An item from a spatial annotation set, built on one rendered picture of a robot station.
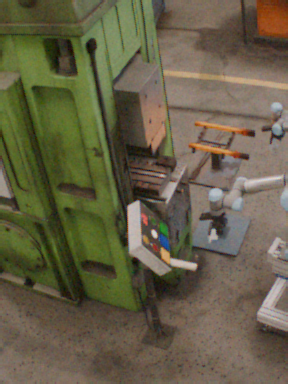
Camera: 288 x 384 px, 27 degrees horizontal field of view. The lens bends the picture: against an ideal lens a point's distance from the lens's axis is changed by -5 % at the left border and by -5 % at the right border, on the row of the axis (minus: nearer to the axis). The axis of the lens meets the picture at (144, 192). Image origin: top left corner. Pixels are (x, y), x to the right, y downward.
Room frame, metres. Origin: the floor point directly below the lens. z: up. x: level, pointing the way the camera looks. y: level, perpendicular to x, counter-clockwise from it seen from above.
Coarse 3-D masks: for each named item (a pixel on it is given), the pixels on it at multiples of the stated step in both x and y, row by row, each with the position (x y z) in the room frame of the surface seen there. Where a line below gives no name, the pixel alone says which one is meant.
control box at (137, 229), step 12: (132, 204) 2.49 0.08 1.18; (132, 216) 2.40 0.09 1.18; (144, 216) 2.39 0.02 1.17; (156, 216) 2.48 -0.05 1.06; (132, 228) 2.31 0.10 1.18; (144, 228) 2.30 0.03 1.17; (156, 228) 2.38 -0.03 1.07; (132, 240) 2.22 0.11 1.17; (144, 240) 2.21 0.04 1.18; (156, 240) 2.29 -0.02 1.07; (168, 240) 2.36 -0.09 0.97; (132, 252) 2.16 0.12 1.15; (144, 252) 2.16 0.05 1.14; (156, 252) 2.19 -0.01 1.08; (168, 252) 2.27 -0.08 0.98; (156, 264) 2.15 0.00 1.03; (168, 264) 2.17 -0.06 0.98
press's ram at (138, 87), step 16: (128, 64) 3.04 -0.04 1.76; (144, 64) 3.01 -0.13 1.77; (112, 80) 2.89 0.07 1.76; (128, 80) 2.86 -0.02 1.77; (144, 80) 2.84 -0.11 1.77; (160, 80) 2.97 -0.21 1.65; (128, 96) 2.76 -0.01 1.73; (144, 96) 2.77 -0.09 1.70; (160, 96) 2.95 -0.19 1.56; (128, 112) 2.77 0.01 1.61; (144, 112) 2.75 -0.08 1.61; (160, 112) 2.92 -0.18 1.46; (128, 128) 2.78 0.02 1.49; (144, 128) 2.73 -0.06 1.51; (128, 144) 2.78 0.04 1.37; (144, 144) 2.73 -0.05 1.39
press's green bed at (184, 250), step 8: (184, 232) 2.90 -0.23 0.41; (184, 240) 3.00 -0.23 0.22; (192, 240) 3.02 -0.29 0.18; (176, 248) 2.76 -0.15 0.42; (184, 248) 2.97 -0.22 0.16; (192, 248) 3.04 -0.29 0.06; (176, 256) 2.76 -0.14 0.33; (184, 256) 2.90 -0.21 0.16; (192, 256) 2.99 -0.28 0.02; (152, 272) 2.81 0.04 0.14; (168, 272) 2.75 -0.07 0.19; (176, 272) 2.73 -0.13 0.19; (184, 272) 2.84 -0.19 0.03; (152, 280) 2.82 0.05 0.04; (160, 280) 2.78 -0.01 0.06; (168, 280) 2.75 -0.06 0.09; (176, 280) 2.73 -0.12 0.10; (176, 288) 2.72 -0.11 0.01
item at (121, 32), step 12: (120, 0) 3.01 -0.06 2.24; (132, 0) 3.12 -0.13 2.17; (108, 12) 2.88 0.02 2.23; (120, 12) 2.97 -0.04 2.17; (132, 12) 3.11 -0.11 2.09; (108, 24) 2.86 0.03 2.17; (120, 24) 2.95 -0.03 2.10; (132, 24) 3.09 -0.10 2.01; (108, 36) 2.84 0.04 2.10; (120, 36) 2.95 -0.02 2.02; (132, 36) 3.07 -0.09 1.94; (108, 48) 2.80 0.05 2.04; (120, 48) 2.93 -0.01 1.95; (132, 48) 3.03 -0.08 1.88; (108, 60) 2.79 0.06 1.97; (120, 60) 2.89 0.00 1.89
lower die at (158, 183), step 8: (128, 160) 3.08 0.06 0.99; (144, 168) 2.97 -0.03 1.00; (152, 168) 2.97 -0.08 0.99; (160, 168) 2.95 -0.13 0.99; (168, 168) 2.94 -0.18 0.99; (136, 176) 2.92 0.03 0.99; (144, 176) 2.91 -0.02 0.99; (152, 176) 2.89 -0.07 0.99; (160, 176) 2.87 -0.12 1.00; (168, 176) 2.91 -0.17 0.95; (136, 184) 2.86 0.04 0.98; (144, 184) 2.85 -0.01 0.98; (152, 184) 2.83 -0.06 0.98; (160, 184) 2.81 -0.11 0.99; (144, 192) 2.82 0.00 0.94; (152, 192) 2.79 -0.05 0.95; (160, 192) 2.79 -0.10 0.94
